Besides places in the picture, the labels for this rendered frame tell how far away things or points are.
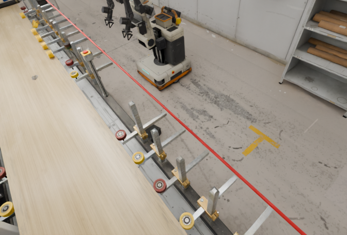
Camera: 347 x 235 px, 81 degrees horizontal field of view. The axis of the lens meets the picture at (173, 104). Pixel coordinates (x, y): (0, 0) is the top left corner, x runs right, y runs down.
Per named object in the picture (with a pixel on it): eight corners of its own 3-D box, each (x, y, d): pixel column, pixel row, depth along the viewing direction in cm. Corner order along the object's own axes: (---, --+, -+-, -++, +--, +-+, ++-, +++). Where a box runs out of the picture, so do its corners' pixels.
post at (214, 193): (209, 213, 131) (214, 185, 95) (213, 217, 129) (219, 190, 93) (205, 217, 129) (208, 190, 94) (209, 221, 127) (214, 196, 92)
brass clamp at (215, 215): (203, 197, 128) (203, 194, 124) (219, 215, 120) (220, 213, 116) (196, 204, 125) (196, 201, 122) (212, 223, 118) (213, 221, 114)
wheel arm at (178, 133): (183, 129, 161) (183, 126, 158) (186, 132, 159) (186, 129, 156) (137, 163, 145) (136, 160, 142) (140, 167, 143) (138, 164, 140)
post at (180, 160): (184, 186, 148) (180, 154, 113) (187, 189, 146) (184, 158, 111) (180, 189, 147) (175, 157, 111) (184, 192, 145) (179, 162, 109)
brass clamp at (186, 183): (178, 169, 142) (177, 166, 138) (191, 183, 134) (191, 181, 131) (171, 174, 140) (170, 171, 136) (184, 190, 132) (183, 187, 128)
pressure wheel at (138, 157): (138, 171, 142) (135, 163, 133) (133, 162, 147) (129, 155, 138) (148, 165, 145) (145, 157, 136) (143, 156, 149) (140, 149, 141)
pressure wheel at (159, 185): (163, 200, 128) (161, 193, 119) (153, 193, 131) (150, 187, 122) (170, 188, 132) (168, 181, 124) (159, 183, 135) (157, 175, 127)
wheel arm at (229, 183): (232, 176, 134) (233, 174, 131) (236, 181, 132) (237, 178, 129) (183, 224, 118) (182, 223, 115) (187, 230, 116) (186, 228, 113)
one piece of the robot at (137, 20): (138, 25, 270) (134, 9, 254) (150, 32, 255) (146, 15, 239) (127, 29, 264) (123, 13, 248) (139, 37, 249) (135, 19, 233)
